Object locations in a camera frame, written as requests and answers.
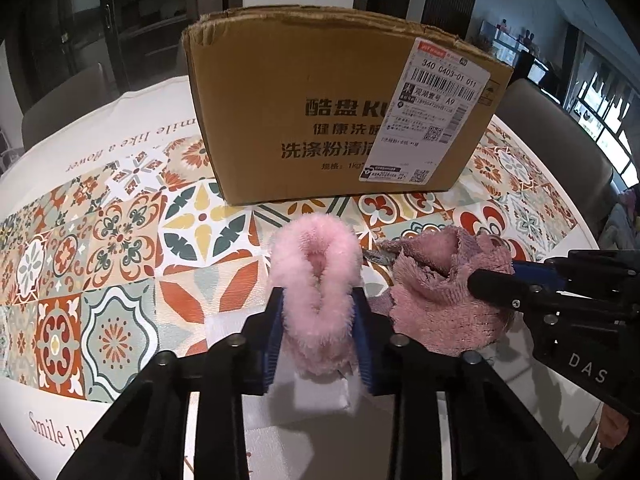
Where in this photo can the brown cardboard box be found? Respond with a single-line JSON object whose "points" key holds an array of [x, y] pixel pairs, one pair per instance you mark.
{"points": [[300, 85]]}

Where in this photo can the pink terry towel cloth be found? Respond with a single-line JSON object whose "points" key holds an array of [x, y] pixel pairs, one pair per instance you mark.
{"points": [[440, 310]]}

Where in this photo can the grey dining chair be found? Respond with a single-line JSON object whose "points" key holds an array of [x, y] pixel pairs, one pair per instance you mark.
{"points": [[65, 110], [550, 125]]}

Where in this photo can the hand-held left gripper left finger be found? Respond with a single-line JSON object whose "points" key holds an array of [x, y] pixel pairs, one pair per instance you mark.
{"points": [[272, 345]]}

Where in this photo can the pink fluffy cuff white sock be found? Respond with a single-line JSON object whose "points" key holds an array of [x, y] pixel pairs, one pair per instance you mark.
{"points": [[315, 240]]}

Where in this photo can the bright window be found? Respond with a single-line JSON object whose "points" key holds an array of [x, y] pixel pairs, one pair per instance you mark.
{"points": [[610, 120]]}

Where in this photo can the floral tile patterned tablecloth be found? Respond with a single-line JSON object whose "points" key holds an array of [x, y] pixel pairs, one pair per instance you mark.
{"points": [[125, 240]]}

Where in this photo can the person's right hand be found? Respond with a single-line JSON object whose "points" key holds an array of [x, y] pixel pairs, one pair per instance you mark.
{"points": [[615, 427]]}

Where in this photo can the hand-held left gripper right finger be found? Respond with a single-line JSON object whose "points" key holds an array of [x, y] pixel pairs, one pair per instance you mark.
{"points": [[362, 347]]}

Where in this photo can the dark glass sliding door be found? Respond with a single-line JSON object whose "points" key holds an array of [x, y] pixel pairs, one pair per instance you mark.
{"points": [[155, 20]]}

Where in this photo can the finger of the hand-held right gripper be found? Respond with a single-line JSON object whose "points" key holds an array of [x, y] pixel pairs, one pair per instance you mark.
{"points": [[530, 270], [500, 290]]}

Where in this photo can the flat television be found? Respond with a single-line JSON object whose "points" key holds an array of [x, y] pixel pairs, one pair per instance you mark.
{"points": [[537, 71]]}

